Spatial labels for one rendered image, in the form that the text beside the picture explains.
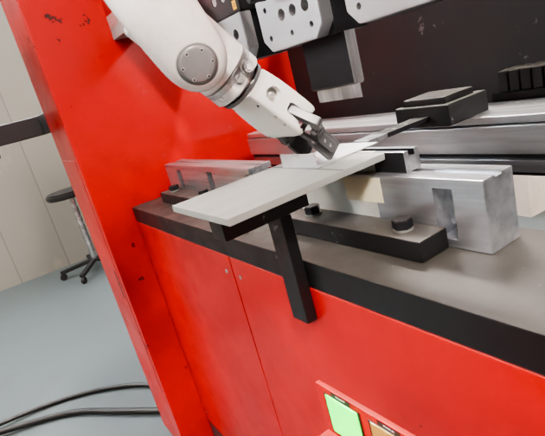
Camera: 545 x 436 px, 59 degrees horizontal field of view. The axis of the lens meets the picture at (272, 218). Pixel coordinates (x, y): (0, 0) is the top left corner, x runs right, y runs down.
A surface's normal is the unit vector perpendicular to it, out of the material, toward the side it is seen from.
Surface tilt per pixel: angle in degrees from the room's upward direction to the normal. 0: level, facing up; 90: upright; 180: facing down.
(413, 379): 90
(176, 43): 109
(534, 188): 90
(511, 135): 90
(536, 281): 0
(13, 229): 90
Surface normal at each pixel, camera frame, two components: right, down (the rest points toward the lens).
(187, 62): 0.12, 0.60
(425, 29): -0.81, 0.36
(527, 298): -0.25, -0.93
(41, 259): 0.46, 0.14
